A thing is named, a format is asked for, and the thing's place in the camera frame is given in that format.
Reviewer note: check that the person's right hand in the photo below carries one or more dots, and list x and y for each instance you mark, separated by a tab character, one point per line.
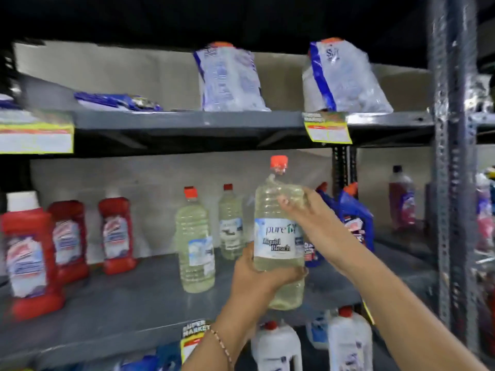
321	227

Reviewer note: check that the person's left hand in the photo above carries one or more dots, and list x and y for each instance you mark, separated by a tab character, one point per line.
247	285

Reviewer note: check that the person's right fingers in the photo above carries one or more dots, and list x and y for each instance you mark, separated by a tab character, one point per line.
294	203

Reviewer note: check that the person's left thumb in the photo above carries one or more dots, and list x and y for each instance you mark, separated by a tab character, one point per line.
288	275

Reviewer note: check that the large clear yellow liquid bottle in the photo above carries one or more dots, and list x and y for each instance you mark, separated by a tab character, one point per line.
276	239

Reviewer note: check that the person's right forearm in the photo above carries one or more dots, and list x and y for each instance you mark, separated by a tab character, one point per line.
402	316

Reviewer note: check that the person's left forearm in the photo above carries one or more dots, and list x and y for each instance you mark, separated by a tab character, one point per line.
220	340

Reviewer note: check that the blue angled-neck cleaner bottle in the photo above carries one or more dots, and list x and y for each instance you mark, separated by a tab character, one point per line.
357	216
326	197

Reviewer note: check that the black perforated rear upright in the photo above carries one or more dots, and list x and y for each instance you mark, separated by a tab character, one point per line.
344	169

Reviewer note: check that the white jug with blue label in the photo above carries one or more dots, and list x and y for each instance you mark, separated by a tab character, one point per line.
319	330

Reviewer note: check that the white plastic jug red cap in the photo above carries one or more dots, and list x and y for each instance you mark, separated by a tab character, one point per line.
276	347
348	340

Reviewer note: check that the small yellow hanging tag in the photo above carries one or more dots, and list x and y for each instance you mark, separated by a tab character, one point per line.
368	312

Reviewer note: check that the pink liquid bottle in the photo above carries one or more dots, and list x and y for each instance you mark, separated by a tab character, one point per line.
401	200

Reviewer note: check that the black and yellow shelf label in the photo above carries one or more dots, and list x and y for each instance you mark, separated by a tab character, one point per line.
192	338

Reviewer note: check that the white and blue powder bag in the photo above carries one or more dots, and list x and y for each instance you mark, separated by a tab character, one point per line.
230	79
342	79

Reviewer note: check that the grey metal shelf board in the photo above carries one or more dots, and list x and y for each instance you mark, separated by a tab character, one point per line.
127	305
185	121

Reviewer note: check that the blue packets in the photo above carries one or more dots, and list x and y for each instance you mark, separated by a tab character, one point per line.
149	361

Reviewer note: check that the perforated grey metal upright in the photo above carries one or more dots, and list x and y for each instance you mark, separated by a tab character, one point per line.
454	169

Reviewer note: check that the red cleaner bottle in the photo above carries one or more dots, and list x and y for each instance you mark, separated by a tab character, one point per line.
67	239
116	235

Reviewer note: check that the colourful bottles on neighbouring rack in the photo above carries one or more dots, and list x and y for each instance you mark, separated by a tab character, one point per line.
485	212

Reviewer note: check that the flat blue packet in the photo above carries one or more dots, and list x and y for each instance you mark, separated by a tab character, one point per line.
116	101

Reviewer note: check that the red bottle with white cap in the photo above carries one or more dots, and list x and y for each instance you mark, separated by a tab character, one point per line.
29	258

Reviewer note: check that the wide yellow shelf price label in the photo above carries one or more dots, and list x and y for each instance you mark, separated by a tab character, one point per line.
34	135

